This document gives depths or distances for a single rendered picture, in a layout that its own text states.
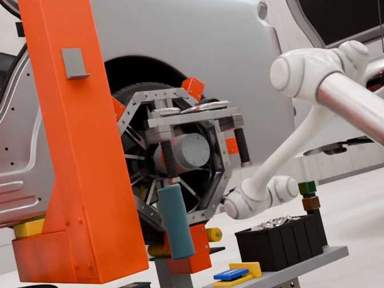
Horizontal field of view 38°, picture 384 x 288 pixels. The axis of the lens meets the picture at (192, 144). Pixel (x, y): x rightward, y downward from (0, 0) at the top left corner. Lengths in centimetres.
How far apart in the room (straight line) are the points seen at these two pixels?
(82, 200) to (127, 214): 14
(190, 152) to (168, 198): 19
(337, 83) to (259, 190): 55
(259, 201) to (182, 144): 35
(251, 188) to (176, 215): 29
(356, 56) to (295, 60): 21
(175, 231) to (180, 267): 25
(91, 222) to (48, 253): 34
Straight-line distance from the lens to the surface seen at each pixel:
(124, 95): 223
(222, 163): 233
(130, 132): 222
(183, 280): 234
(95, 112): 163
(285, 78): 158
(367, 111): 146
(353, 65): 172
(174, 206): 200
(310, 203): 175
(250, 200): 193
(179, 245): 201
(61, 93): 160
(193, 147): 206
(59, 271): 183
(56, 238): 179
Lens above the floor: 73
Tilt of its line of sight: 4 degrees up
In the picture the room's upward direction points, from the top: 13 degrees counter-clockwise
